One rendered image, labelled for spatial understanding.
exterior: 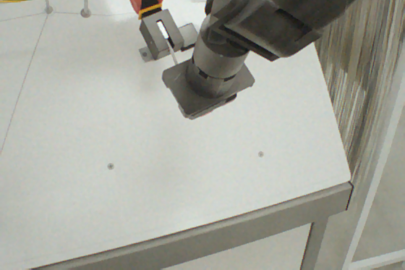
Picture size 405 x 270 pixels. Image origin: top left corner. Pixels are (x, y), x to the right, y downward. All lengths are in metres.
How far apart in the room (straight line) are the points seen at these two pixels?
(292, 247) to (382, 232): 1.09
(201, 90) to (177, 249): 0.28
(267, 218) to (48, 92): 0.40
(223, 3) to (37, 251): 0.44
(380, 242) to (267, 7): 1.62
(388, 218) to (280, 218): 1.33
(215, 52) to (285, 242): 0.53
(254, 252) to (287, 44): 0.53
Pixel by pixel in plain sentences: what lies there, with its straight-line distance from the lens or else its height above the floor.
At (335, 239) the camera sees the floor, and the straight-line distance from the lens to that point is 1.85.
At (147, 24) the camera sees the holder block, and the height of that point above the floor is 1.15.
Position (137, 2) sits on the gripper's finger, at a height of 1.18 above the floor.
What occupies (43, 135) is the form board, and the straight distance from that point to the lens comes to 0.65.
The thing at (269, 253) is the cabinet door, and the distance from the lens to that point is 0.86.
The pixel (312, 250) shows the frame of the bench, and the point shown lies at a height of 0.65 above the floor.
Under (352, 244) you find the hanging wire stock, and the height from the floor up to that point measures 0.27.
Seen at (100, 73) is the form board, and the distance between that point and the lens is 0.67.
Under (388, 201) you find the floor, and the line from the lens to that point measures 2.10.
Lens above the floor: 1.36
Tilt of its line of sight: 34 degrees down
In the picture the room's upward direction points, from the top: straight up
